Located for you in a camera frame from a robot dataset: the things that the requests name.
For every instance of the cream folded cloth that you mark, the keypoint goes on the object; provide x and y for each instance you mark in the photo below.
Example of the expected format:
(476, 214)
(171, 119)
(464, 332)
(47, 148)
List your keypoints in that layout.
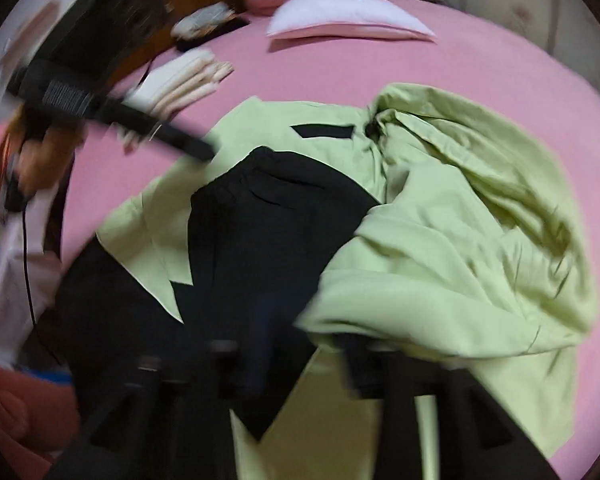
(180, 77)

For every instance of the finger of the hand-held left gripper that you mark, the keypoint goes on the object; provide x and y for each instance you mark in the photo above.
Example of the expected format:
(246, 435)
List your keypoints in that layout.
(160, 132)

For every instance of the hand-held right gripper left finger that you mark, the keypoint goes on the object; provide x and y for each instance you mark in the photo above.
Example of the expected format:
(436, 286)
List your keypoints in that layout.
(220, 375)

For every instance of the green and black hooded jacket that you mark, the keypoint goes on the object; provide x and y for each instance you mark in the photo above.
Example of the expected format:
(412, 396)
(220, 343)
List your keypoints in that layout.
(455, 260)

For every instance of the white printed pillow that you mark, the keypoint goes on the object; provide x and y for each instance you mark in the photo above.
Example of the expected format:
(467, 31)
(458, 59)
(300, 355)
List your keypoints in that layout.
(340, 15)

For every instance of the pink bed blanket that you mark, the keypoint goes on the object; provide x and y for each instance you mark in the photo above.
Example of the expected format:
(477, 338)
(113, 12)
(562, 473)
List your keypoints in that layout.
(480, 60)

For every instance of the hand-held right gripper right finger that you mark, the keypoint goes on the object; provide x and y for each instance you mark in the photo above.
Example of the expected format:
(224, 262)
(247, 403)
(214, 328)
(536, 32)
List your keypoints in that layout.
(360, 370)

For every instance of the white printed cloth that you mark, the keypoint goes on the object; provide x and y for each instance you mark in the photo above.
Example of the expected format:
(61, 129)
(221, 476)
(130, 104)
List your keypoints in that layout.
(5, 300)

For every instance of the person's left hand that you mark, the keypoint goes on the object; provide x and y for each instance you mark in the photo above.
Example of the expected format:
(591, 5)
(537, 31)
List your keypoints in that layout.
(45, 152)

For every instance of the grey cloth bundle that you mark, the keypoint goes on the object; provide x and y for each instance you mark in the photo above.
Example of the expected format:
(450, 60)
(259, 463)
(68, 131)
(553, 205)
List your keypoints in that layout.
(200, 20)

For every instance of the person's left leg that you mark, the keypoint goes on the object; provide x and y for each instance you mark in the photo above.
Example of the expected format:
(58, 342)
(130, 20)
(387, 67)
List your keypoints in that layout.
(20, 410)

